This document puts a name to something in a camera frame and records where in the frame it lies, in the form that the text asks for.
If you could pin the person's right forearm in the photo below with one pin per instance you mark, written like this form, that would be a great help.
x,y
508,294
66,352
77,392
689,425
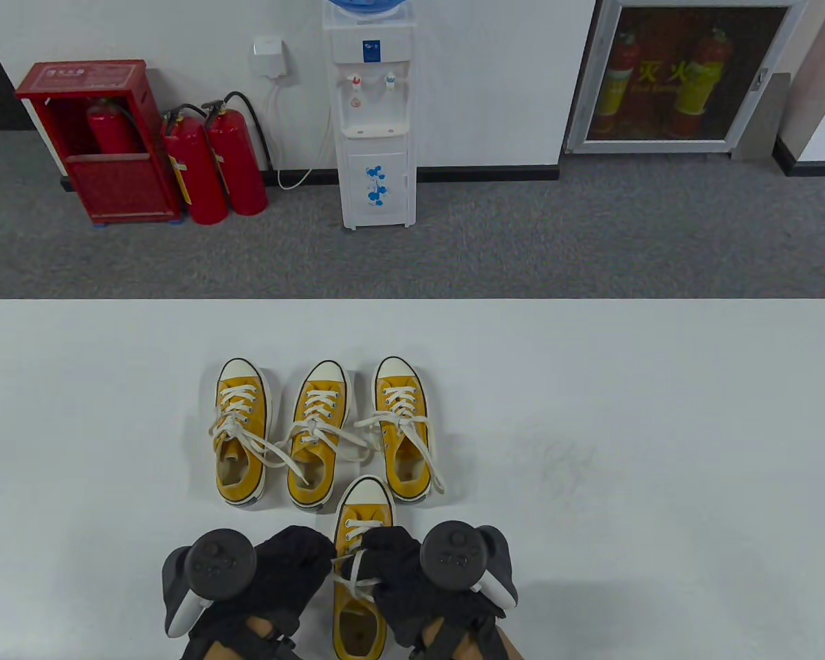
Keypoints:
x,y
474,643

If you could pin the silver framed glass cabinet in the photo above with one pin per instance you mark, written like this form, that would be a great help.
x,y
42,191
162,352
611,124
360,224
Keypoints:
x,y
660,146

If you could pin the white water dispenser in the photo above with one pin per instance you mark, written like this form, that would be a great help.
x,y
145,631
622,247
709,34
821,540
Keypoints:
x,y
378,110

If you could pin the person's left hand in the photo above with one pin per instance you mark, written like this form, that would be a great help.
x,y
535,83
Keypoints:
x,y
289,570

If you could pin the white shoe lace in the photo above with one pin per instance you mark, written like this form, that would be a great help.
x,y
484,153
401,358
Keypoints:
x,y
323,407
237,402
357,526
399,405

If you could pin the red extinguisher cabinet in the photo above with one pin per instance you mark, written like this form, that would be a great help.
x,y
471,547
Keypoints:
x,y
117,185

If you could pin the dark grey hand controller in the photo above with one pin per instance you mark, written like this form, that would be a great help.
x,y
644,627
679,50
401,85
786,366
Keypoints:
x,y
216,564
454,553

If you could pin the blue water bottle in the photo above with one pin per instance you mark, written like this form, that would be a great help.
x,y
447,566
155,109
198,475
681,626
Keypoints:
x,y
364,7

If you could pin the white wall box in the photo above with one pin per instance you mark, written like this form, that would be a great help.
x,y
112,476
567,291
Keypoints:
x,y
269,60

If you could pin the yellow canvas shoe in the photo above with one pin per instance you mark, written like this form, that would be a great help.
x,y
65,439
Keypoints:
x,y
368,491
242,375
397,371
328,372

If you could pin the person's right hand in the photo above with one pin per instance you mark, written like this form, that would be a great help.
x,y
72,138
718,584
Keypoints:
x,y
402,591

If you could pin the person's left forearm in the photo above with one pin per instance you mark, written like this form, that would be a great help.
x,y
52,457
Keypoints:
x,y
237,646

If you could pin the red yellow fire extinguisher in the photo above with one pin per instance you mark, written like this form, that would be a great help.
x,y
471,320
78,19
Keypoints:
x,y
619,82
701,75

